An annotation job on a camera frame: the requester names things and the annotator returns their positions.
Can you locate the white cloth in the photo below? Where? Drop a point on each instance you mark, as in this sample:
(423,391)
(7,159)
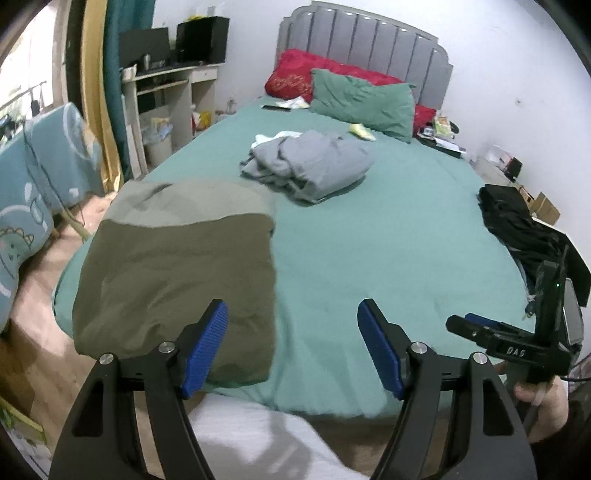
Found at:
(258,438)

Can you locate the black speaker box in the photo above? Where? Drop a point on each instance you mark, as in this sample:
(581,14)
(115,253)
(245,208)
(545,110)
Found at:
(203,39)

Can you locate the black garment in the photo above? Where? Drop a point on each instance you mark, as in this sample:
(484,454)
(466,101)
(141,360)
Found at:
(512,221)

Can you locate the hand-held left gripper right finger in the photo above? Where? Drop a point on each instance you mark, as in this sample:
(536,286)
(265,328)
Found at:
(381,346)

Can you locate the white plastic packet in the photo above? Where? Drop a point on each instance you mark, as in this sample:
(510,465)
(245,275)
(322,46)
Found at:
(295,104)

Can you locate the window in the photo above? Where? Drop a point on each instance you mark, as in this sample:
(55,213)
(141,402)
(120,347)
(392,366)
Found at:
(27,69)

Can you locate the green pillow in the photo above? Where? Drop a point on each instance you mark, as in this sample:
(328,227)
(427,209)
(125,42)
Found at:
(364,101)

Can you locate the yellow bag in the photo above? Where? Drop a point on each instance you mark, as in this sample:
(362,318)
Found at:
(202,121)

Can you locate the dinosaur printed blanket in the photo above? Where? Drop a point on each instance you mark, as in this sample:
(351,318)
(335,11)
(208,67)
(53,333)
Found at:
(41,161)

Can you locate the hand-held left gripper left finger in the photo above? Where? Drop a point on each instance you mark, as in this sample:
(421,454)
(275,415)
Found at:
(205,346)

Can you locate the yellow small cloth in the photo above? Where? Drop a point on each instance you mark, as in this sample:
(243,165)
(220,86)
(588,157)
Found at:
(362,132)

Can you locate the grey trash bin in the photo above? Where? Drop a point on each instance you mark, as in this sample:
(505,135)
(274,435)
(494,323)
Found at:
(158,150)

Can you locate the person's right hand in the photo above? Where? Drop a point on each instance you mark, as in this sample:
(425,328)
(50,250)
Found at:
(547,410)

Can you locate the small white garment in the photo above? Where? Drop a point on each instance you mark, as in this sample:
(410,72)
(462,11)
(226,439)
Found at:
(270,138)

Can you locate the cardboard box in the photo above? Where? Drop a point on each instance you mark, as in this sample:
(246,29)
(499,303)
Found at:
(545,210)

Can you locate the bed with green sheet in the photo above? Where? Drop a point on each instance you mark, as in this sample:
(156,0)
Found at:
(369,240)

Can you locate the red pillow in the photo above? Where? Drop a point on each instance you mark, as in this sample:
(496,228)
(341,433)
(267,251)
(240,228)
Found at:
(295,74)

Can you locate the yellow curtain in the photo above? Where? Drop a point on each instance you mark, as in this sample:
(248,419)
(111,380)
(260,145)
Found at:
(97,69)

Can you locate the olive green garment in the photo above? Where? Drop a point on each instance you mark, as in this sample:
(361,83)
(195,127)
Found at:
(175,267)

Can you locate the white box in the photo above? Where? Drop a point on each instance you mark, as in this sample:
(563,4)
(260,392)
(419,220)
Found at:
(491,161)

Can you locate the white desk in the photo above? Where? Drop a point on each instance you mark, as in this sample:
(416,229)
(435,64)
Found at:
(203,87)

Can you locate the black monitor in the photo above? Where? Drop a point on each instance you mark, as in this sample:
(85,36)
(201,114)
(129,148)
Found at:
(144,46)

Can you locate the grey garment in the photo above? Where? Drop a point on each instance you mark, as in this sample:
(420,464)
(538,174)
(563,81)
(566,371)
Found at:
(314,161)

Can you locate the colourful snack packet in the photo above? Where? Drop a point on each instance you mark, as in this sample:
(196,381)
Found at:
(442,125)

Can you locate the grey padded headboard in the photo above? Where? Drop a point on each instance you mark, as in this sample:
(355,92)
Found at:
(369,46)

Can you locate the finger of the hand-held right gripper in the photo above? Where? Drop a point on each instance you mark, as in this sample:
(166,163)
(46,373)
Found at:
(480,318)
(466,332)

